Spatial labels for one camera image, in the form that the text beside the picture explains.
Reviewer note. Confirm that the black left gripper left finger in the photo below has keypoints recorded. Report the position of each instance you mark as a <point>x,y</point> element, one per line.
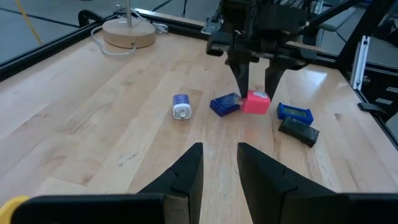
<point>180,186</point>

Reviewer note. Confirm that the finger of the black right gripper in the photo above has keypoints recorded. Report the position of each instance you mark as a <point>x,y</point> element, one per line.
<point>242,77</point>
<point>273,77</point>

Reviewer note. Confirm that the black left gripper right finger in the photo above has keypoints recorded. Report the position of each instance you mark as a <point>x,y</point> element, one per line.
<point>267,193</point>

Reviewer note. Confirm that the red cube wall charger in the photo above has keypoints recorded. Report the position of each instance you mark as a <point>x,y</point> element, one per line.
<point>256,104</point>

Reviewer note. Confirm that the small blue box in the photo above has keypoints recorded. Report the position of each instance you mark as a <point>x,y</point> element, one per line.
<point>224,105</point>

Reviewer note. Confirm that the blue digital timer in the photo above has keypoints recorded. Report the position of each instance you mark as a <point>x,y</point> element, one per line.
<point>295,113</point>

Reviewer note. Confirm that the black digital timer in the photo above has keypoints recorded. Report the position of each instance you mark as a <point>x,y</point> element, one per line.
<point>298,132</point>

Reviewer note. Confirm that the white and purple wall charger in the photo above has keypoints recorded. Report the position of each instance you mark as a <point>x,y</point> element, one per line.
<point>182,107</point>

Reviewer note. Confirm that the grey metal plate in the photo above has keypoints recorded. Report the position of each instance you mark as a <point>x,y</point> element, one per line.
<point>211,28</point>

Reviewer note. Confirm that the black flat pad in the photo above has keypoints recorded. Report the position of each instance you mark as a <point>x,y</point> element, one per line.
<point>371,109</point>

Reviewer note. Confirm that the black table clamp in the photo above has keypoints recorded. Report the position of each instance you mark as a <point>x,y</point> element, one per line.
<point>88,15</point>

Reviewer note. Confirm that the large yellow plastic basket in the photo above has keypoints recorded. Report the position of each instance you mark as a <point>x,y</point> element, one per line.
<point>9,208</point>

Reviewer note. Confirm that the silver aluminium bracket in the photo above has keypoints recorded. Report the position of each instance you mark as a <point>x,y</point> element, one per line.
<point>359,65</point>

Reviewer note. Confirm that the black rig post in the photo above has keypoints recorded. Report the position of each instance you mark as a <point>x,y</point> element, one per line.
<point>368,25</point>

